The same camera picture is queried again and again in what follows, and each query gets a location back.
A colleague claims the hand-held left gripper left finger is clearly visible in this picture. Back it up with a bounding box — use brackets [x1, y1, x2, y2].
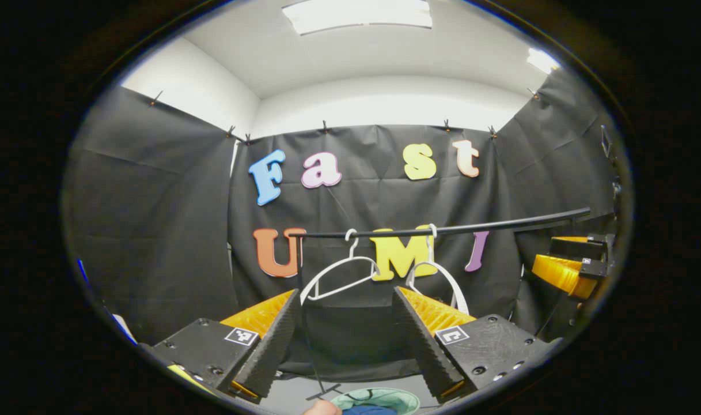
[149, 288, 302, 401]

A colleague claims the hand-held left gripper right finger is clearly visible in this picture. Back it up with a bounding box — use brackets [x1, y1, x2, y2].
[392, 286, 561, 404]

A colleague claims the black clothes rack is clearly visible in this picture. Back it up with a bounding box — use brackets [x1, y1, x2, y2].
[289, 207, 592, 402]

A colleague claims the white plastic hanger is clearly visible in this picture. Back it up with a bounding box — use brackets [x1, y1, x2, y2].
[405, 224, 470, 315]
[300, 229, 381, 305]

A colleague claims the black backdrop cloth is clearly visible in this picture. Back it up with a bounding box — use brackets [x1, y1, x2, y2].
[62, 63, 633, 384]

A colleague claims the small ceiling light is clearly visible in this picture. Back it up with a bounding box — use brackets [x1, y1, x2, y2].
[527, 47, 560, 74]

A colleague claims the row of black cloth clips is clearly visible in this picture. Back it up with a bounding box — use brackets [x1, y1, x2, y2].
[150, 86, 540, 144]

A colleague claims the large ceiling light panel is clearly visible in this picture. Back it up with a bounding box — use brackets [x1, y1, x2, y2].
[282, 0, 433, 36]

